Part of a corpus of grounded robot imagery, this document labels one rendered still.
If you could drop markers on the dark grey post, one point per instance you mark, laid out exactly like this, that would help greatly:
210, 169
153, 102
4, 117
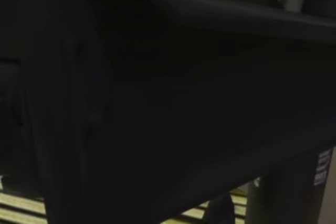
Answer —
286, 197

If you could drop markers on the white printed label sticker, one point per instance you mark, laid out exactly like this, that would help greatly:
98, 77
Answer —
322, 167

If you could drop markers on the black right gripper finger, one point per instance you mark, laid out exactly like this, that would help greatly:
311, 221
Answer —
220, 211

